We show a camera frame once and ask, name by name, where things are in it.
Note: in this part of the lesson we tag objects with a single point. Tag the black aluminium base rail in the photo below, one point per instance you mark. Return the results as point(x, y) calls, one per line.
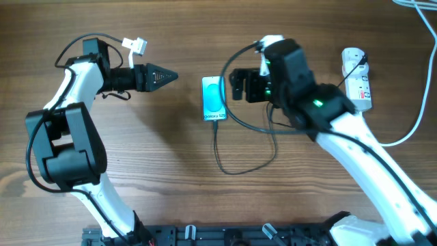
point(170, 235)

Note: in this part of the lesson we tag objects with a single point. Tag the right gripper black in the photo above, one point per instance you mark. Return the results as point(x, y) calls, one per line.
point(251, 77)

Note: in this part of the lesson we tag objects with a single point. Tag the white power strip socket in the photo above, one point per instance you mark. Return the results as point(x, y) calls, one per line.
point(358, 91)

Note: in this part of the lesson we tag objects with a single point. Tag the white USB charger adapter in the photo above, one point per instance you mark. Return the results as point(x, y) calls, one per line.
point(354, 62)

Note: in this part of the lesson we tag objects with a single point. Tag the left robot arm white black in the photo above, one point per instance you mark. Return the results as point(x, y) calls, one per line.
point(65, 153)

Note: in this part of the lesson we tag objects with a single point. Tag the turquoise Galaxy S25 smartphone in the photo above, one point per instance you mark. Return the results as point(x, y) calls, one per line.
point(213, 108)

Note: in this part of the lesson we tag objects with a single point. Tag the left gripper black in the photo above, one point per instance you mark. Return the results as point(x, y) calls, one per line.
point(144, 78)

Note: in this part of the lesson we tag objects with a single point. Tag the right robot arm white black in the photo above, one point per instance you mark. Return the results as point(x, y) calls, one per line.
point(330, 119)

